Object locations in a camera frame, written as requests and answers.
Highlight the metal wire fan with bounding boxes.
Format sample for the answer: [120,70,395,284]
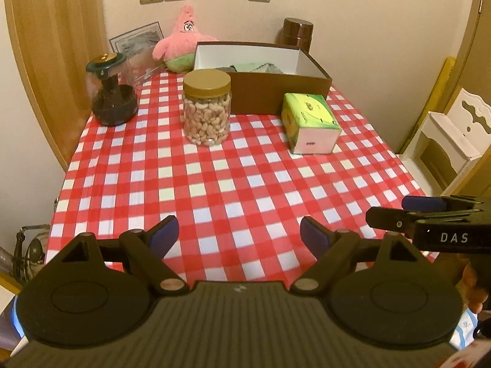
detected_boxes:
[13,224,50,284]

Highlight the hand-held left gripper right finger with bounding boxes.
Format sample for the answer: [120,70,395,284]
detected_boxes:
[288,216,432,294]

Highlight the brown cardboard box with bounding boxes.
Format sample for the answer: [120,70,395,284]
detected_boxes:
[193,41,333,116]

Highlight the framed landscape picture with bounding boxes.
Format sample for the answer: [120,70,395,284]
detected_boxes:
[109,22,165,70]

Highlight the pink star plush toy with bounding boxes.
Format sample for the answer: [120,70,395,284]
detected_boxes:
[152,5,219,73]

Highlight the wooden door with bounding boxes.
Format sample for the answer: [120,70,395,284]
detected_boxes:
[4,0,108,169]

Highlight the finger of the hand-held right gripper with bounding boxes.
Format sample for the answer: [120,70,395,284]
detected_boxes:
[365,206,426,234]
[402,195,453,212]

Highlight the clear jar of cashews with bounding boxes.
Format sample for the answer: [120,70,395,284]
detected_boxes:
[183,70,233,147]

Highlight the dark glass bottle green lid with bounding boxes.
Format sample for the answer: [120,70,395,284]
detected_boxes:
[85,53,139,126]

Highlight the brown cylindrical canister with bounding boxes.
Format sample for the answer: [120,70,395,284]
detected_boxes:
[282,18,314,52]

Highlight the yellow board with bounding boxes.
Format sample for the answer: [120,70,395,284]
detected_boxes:
[427,57,457,113]

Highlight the person's right hand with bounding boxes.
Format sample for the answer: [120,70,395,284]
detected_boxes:
[462,263,486,313]

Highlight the clear acrylic stand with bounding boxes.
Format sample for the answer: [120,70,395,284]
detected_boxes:
[128,57,167,85]

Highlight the green tissue pack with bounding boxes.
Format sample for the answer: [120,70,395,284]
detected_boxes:
[281,93,342,155]

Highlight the light green cloth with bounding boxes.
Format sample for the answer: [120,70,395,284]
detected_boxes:
[232,62,269,73]

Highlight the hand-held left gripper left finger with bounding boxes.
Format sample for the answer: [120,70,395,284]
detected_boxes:
[50,215,188,294]

